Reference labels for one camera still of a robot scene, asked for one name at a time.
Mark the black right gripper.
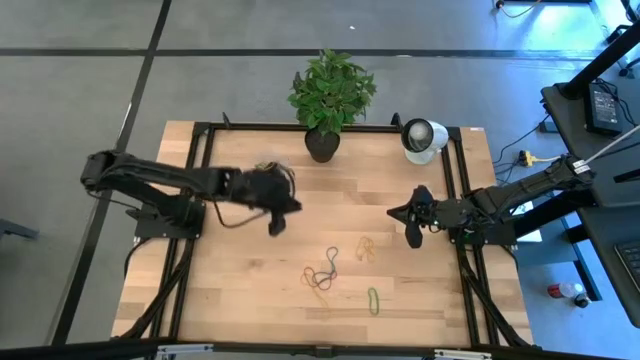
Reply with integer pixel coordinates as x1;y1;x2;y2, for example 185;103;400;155
387;199;469;250

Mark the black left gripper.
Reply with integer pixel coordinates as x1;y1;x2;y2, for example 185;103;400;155
227;167;304;237

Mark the blue rubber band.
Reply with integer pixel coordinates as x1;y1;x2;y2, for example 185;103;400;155
324;245;340;281

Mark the red rubber band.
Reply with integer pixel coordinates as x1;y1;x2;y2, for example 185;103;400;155
302;265;339;293

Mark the white paper sheet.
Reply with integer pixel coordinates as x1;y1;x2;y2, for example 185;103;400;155
509;197;544;244

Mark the green potted plant black pot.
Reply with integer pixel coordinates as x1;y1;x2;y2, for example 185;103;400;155
287;48;378;164

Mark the yellow power plug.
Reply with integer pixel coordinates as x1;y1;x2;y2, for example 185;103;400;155
517;149;561;169

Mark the black rig bar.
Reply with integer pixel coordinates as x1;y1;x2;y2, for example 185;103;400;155
0;335;640;360

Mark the red-labelled plastic bottle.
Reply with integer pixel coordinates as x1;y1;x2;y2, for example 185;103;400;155
546;281;592;309

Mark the black desk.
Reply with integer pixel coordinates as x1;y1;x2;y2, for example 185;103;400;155
541;82;640;329

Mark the black power adapter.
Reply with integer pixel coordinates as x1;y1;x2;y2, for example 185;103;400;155
585;82;625;137

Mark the black keyboard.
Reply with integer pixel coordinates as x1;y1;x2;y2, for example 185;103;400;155
613;239;640;294

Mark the black stand pole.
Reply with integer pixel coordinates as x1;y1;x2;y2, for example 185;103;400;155
557;22;640;99

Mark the grey chair leg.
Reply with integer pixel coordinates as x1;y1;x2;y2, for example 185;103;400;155
0;218;40;241

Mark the black chair base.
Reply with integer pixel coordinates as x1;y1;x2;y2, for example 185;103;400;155
604;0;640;79

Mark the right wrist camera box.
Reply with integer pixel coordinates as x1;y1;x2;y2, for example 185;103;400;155
411;184;434;205

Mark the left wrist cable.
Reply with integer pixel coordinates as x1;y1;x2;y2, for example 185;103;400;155
212;197;269;230

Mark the white dome camera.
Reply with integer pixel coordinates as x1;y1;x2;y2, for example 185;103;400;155
400;117;450;165

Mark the black aluminium table frame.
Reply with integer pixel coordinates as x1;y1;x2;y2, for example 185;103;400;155
112;112;534;351

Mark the white cable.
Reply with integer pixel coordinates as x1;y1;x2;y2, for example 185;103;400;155
584;124;640;166

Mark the floor cable with plug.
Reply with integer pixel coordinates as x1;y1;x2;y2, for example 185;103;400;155
493;0;544;20

